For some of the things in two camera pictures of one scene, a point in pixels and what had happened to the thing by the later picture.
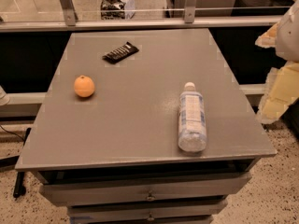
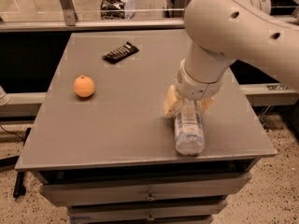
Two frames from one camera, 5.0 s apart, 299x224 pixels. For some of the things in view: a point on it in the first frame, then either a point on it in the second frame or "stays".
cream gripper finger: (269, 38) to (206, 104)
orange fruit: (83, 86) stays
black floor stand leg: (20, 189) stays
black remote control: (121, 53) stays
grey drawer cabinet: (105, 138) stays
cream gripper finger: (280, 92) to (171, 101)
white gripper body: (289, 36) to (195, 89)
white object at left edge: (4, 97) stays
